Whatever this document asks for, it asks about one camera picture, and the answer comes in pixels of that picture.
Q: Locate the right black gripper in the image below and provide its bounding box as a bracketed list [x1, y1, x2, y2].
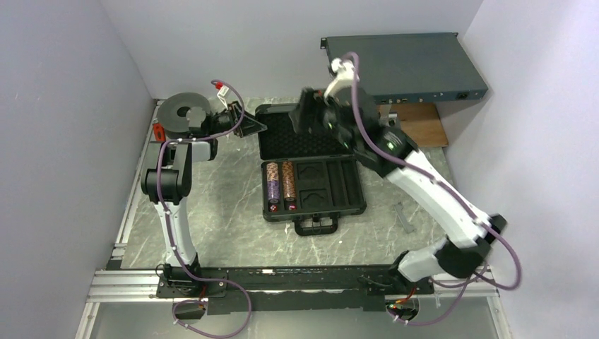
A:
[290, 86, 359, 152]

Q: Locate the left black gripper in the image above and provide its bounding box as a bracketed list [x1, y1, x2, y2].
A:
[207, 101, 268, 138]

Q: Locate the black poker case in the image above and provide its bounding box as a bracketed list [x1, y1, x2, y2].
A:
[255, 104, 367, 237]

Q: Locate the orange poker chip stack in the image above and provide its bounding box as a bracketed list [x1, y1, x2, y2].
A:
[266, 162, 280, 182]

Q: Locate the brown poker chip stack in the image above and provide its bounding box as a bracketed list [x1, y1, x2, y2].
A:
[283, 179, 297, 202]
[281, 161, 295, 182]

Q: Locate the purple poker chip stack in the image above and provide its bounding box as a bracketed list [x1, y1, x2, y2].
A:
[267, 180, 280, 204]

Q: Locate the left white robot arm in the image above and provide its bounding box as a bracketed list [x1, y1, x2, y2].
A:
[141, 93, 267, 297]

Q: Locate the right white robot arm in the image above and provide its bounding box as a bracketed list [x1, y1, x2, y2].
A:
[289, 88, 506, 293]

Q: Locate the black filament spool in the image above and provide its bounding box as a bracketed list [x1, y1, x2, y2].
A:
[156, 93, 212, 138]

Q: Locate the grey metal stand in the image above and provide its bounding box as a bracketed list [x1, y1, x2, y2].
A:
[386, 112, 398, 126]

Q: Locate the wooden board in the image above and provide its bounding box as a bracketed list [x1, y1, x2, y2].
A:
[390, 103, 449, 148]

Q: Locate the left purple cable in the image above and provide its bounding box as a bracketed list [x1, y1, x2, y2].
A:
[155, 79, 252, 339]

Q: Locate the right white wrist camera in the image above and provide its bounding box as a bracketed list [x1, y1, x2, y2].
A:
[324, 58, 360, 98]

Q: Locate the red handled adjustable wrench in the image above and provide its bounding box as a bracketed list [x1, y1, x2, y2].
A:
[152, 123, 166, 143]

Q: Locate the grey network switch box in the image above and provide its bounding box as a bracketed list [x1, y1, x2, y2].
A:
[320, 32, 488, 104]

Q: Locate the black front rail base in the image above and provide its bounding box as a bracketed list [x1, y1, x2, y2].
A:
[155, 265, 434, 315]

